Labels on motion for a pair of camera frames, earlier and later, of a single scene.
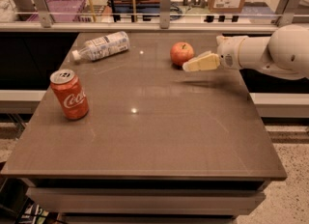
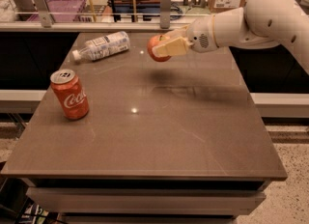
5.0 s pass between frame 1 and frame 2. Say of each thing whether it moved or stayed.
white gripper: moved
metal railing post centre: stayed
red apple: moved
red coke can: stayed
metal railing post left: stayed
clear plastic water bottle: stayed
